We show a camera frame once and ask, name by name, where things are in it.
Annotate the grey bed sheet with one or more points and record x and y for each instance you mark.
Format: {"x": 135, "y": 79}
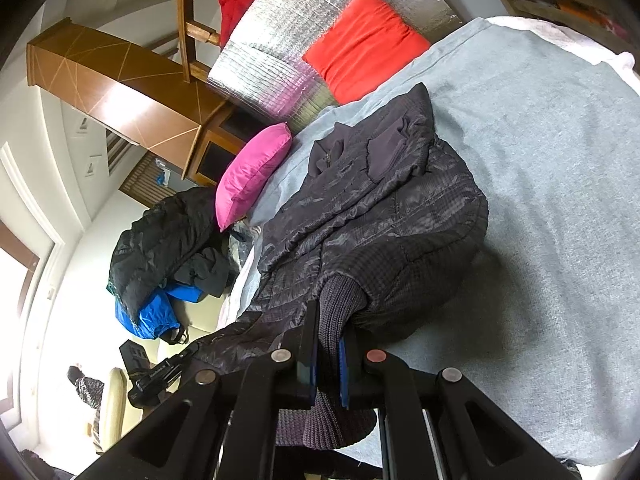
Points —
{"x": 550, "y": 160}

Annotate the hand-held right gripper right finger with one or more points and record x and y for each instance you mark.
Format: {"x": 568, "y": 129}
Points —
{"x": 344, "y": 375}

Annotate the silver quilted blanket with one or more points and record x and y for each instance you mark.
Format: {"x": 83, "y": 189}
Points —
{"x": 280, "y": 45}

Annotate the blue jacket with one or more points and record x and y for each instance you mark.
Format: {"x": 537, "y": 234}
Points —
{"x": 150, "y": 315}

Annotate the cream upholstered chair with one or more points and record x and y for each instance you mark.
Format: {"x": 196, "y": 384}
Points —
{"x": 200, "y": 315}

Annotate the black puffer jacket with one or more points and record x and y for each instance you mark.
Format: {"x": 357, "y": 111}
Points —
{"x": 165, "y": 230}

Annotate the pink pillow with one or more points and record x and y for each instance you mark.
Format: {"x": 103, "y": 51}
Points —
{"x": 250, "y": 175}

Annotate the patterned grey cloth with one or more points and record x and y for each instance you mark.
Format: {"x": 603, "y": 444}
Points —
{"x": 87, "y": 390}

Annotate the window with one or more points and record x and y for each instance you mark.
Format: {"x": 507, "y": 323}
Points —
{"x": 15, "y": 310}

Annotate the white mattress pad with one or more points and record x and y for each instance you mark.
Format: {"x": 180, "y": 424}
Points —
{"x": 550, "y": 35}

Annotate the clear plastic bag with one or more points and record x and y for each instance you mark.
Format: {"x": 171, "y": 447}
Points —
{"x": 242, "y": 240}

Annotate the wooden headboard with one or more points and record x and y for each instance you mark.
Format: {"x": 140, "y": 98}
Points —
{"x": 186, "y": 20}

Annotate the red cushion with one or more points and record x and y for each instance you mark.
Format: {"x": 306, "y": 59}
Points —
{"x": 365, "y": 45}

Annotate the slatted wooden panel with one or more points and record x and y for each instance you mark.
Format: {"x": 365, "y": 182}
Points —
{"x": 140, "y": 185}

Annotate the wooden cabinet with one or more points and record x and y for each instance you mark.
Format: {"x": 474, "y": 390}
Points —
{"x": 125, "y": 95}

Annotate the dark checked quilted jacket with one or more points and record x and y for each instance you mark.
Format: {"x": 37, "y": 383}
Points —
{"x": 375, "y": 220}

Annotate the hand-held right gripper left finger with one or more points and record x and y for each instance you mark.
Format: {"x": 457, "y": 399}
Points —
{"x": 305, "y": 375}

